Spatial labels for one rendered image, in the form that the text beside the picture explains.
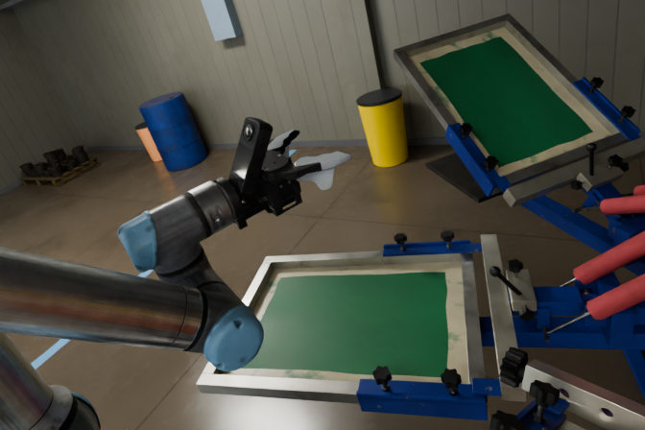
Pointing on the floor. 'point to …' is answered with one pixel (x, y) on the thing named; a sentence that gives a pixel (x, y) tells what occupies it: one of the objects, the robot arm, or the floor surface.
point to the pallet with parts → (58, 168)
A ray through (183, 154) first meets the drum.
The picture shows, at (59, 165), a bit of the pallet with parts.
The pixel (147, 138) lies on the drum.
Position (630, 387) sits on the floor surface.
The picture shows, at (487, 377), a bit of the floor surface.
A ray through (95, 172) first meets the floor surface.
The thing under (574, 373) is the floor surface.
